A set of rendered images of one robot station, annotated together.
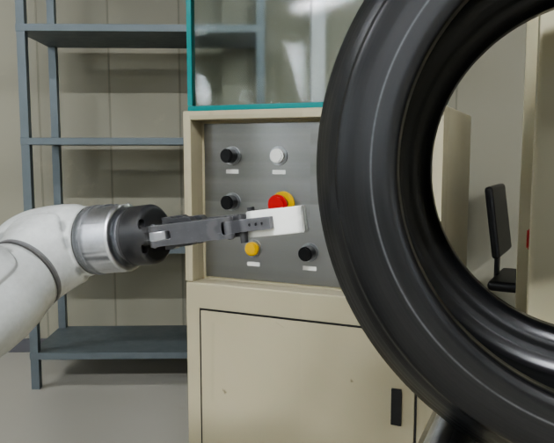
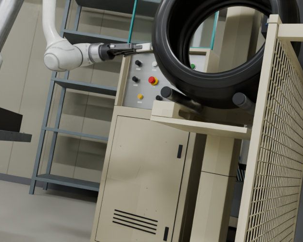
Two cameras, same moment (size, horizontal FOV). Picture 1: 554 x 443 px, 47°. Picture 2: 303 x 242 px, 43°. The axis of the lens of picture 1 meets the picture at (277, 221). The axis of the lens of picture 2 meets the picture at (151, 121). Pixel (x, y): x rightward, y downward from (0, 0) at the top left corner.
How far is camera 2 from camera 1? 1.08 m
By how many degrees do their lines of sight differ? 11
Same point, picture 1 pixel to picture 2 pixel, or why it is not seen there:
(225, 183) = (135, 73)
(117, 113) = (94, 78)
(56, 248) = (83, 50)
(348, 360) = (166, 134)
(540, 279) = not seen: hidden behind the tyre
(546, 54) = (227, 22)
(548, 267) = not seen: hidden behind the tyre
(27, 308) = (75, 59)
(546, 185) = (222, 58)
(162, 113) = (115, 82)
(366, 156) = (161, 18)
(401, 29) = not seen: outside the picture
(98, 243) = (95, 50)
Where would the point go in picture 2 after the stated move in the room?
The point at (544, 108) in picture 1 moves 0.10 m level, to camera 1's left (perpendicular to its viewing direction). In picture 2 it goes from (225, 37) to (203, 33)
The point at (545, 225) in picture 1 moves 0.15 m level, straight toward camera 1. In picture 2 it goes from (221, 69) to (211, 60)
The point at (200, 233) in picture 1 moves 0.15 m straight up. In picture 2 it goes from (123, 46) to (129, 13)
